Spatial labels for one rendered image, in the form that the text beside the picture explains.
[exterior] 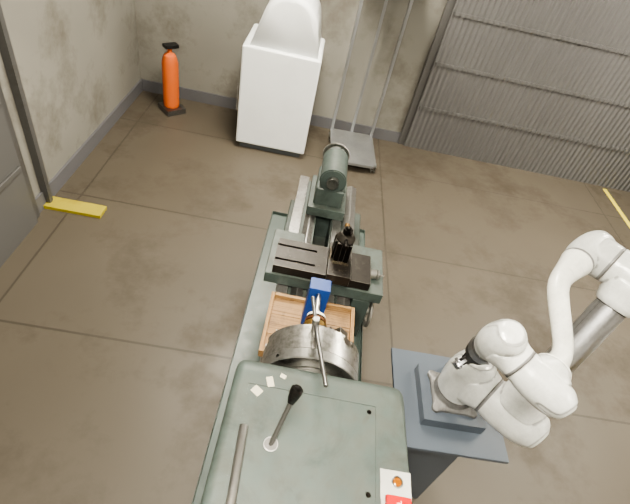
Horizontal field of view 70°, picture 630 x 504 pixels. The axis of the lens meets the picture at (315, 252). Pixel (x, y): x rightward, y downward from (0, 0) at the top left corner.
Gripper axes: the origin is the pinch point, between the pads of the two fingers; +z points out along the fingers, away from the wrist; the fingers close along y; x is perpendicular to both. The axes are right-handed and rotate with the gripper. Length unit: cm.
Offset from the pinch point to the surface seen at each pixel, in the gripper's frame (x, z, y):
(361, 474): -8, -33, -51
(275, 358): 30, -16, -54
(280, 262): 73, 27, -29
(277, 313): 54, 27, -41
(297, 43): 266, 112, 95
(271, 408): 17, -30, -62
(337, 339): 25.5, -15.2, -34.4
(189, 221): 186, 157, -47
